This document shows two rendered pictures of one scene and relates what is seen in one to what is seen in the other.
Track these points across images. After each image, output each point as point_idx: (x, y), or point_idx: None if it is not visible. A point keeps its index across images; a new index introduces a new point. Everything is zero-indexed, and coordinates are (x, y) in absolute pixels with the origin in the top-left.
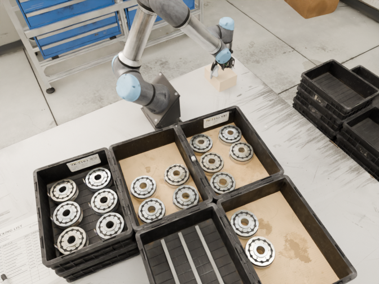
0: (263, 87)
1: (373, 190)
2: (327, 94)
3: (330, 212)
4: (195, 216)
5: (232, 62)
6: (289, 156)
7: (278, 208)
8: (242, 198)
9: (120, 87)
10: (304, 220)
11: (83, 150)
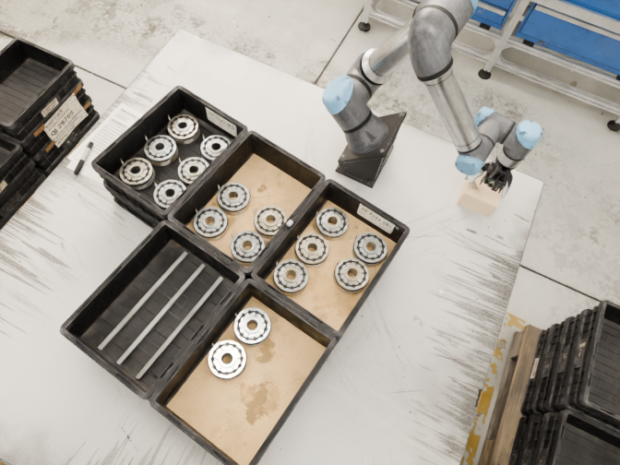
0: (512, 255)
1: None
2: (591, 357)
3: (357, 435)
4: (222, 268)
5: (499, 185)
6: (411, 344)
7: (301, 358)
8: (277, 305)
9: (331, 87)
10: None
11: (260, 113)
